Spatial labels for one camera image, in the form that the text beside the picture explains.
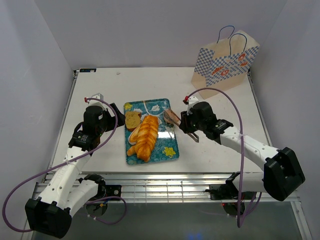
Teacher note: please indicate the small orange croissant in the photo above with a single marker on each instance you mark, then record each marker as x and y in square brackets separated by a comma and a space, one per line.
[131, 151]

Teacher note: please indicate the white-edged hot dog bun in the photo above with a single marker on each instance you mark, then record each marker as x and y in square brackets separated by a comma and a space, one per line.
[133, 136]

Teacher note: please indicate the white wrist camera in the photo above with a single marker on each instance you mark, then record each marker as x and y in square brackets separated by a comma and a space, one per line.
[95, 100]
[190, 101]

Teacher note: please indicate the teal floral tray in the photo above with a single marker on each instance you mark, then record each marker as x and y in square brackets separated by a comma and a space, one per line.
[166, 147]

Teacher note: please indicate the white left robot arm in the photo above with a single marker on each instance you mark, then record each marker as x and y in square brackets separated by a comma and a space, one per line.
[52, 212]

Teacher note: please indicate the blue label sticker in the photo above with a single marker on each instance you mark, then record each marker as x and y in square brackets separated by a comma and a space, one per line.
[87, 70]

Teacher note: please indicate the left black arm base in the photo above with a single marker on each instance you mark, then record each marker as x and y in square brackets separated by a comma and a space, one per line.
[112, 191]

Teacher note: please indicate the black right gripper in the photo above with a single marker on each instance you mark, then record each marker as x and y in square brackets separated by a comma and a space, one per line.
[184, 124]

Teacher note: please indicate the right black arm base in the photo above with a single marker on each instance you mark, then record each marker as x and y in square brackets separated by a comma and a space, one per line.
[229, 190]

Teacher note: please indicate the brown bread slice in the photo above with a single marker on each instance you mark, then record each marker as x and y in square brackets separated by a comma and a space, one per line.
[132, 120]

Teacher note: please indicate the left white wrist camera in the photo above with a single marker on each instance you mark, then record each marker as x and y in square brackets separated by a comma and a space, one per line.
[95, 100]

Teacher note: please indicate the large braided orange bread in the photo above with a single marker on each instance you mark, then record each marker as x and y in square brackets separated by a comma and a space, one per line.
[146, 138]

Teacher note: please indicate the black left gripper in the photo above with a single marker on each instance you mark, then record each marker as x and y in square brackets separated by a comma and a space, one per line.
[112, 121]

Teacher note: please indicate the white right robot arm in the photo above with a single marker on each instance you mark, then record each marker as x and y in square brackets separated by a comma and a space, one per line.
[281, 173]

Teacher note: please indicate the pink sugared doughnut bread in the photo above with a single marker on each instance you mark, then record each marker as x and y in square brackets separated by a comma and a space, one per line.
[170, 117]

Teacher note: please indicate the aluminium table frame rail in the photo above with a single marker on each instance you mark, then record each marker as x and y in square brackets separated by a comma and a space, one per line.
[165, 188]

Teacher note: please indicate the metal tongs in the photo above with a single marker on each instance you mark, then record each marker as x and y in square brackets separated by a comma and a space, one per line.
[194, 136]

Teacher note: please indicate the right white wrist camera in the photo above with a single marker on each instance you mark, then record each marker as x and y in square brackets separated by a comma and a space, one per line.
[190, 101]

